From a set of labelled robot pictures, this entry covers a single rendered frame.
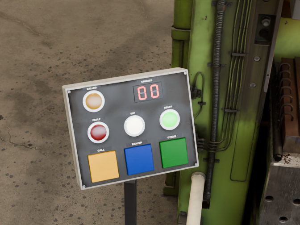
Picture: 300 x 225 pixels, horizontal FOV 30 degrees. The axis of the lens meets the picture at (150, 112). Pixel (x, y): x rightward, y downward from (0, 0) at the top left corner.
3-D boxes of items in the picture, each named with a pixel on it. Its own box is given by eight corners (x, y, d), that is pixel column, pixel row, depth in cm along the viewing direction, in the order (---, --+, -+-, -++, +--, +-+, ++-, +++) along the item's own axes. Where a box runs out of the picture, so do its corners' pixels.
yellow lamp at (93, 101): (101, 112, 148) (100, 99, 145) (84, 110, 148) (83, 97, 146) (103, 105, 150) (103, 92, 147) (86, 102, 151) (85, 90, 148)
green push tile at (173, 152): (189, 163, 157) (185, 137, 155) (163, 168, 155) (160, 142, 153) (187, 162, 158) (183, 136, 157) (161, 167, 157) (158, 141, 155)
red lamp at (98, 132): (106, 143, 149) (105, 131, 147) (89, 141, 150) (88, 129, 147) (108, 135, 152) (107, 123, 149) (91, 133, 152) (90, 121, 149)
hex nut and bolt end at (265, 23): (268, 41, 163) (272, 20, 159) (258, 40, 163) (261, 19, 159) (268, 36, 165) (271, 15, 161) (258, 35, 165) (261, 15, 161)
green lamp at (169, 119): (177, 130, 154) (177, 118, 151) (160, 128, 154) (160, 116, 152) (178, 122, 156) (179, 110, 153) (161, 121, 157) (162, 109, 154)
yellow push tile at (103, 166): (119, 177, 152) (115, 150, 150) (92, 183, 150) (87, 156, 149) (118, 175, 154) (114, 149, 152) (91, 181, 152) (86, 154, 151)
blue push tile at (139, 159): (154, 170, 154) (150, 144, 153) (128, 175, 152) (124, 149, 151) (153, 169, 156) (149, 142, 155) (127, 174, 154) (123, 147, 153)
